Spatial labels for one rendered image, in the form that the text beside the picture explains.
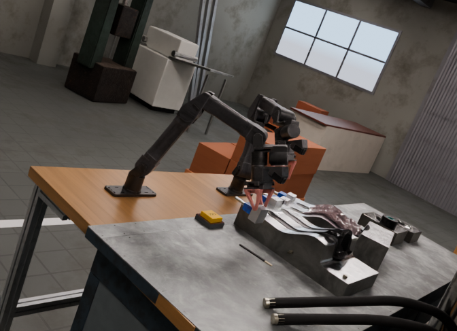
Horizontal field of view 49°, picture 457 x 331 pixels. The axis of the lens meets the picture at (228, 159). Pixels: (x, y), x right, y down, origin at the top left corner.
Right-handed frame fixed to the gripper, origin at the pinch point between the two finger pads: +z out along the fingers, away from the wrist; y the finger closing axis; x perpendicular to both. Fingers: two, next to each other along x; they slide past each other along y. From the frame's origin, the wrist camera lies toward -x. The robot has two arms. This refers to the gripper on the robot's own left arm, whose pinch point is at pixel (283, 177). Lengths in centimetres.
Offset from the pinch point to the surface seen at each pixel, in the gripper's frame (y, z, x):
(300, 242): -19.0, 24.2, -17.4
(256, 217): -31.5, 14.6, -7.7
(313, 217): 15.4, 16.9, -4.1
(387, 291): 11, 45, -35
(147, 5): 275, -250, 366
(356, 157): 598, -52, 234
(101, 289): -79, 33, 15
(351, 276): -11.1, 35.9, -32.0
